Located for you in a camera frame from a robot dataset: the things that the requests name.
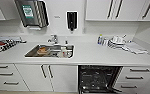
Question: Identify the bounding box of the white wall outlet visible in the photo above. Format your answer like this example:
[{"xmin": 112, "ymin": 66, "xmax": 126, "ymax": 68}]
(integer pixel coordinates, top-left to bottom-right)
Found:
[{"xmin": 82, "ymin": 27, "xmax": 87, "ymax": 35}]

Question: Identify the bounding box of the white drawer cabinet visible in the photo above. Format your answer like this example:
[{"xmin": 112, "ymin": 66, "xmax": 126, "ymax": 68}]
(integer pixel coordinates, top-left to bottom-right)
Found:
[
  {"xmin": 111, "ymin": 65, "xmax": 150, "ymax": 94},
  {"xmin": 0, "ymin": 62, "xmax": 30, "ymax": 93}
]

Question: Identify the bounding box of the steel sink basin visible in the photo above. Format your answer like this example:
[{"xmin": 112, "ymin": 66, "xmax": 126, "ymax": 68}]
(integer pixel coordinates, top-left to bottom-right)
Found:
[{"xmin": 23, "ymin": 43, "xmax": 76, "ymax": 59}]

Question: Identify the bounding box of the steel paper towel dispenser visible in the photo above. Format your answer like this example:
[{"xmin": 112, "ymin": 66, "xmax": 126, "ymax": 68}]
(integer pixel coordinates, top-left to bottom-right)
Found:
[{"xmin": 13, "ymin": 0, "xmax": 50, "ymax": 30}]

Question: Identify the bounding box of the blue dish soap bottle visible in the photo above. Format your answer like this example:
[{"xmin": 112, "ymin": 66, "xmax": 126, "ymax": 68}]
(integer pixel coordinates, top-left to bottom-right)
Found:
[{"xmin": 96, "ymin": 34, "xmax": 104, "ymax": 46}]

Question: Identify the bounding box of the stainless steel dishwasher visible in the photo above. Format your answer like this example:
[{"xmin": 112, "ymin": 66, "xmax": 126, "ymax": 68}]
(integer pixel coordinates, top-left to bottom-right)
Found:
[{"xmin": 77, "ymin": 64, "xmax": 124, "ymax": 94}]

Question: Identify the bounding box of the patterned plate stack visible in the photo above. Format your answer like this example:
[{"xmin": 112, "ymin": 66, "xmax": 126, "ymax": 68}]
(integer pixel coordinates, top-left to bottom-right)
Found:
[{"xmin": 106, "ymin": 38, "xmax": 128, "ymax": 51}]

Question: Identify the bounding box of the white two-door sink cabinet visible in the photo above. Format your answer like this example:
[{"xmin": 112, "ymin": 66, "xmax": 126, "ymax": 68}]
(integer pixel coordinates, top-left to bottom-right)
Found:
[{"xmin": 14, "ymin": 63, "xmax": 80, "ymax": 93}]

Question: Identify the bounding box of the dish rack with items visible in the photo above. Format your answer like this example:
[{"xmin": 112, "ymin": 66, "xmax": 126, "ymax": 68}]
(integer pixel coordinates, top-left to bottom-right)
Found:
[{"xmin": 0, "ymin": 35, "xmax": 27, "ymax": 54}]

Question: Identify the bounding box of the white mug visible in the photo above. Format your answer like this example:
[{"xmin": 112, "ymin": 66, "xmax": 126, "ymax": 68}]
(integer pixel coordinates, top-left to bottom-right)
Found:
[{"xmin": 59, "ymin": 46, "xmax": 68, "ymax": 56}]

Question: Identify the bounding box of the white plate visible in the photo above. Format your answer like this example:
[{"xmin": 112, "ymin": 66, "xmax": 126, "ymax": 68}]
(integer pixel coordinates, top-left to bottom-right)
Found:
[{"xmin": 57, "ymin": 49, "xmax": 74, "ymax": 59}]

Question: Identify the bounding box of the small white bottle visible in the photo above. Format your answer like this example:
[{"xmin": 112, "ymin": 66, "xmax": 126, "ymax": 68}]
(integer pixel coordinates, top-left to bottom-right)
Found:
[{"xmin": 102, "ymin": 37, "xmax": 108, "ymax": 47}]

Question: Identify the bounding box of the clear container orange food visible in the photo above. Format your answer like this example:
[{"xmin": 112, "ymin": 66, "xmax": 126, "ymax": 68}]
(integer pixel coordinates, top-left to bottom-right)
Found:
[{"xmin": 36, "ymin": 46, "xmax": 50, "ymax": 56}]

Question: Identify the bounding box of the black wall soap dispenser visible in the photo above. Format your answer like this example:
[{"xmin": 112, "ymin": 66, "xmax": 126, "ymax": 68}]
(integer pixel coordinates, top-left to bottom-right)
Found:
[{"xmin": 66, "ymin": 10, "xmax": 79, "ymax": 32}]

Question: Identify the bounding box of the small wall label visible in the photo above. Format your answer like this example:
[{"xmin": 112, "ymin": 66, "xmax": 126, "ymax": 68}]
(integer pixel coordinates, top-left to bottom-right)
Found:
[{"xmin": 53, "ymin": 15, "xmax": 62, "ymax": 20}]

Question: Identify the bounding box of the white bowl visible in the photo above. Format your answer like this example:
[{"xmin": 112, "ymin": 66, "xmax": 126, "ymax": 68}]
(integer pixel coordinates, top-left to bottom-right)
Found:
[{"xmin": 111, "ymin": 35, "xmax": 123, "ymax": 45}]

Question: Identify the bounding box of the chrome faucet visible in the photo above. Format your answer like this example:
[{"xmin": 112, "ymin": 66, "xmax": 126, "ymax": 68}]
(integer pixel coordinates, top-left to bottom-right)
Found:
[{"xmin": 47, "ymin": 33, "xmax": 60, "ymax": 46}]

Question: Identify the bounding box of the white wall cabinet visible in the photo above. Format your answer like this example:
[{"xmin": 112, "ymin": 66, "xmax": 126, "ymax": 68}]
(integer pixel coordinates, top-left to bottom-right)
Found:
[{"xmin": 84, "ymin": 0, "xmax": 150, "ymax": 22}]

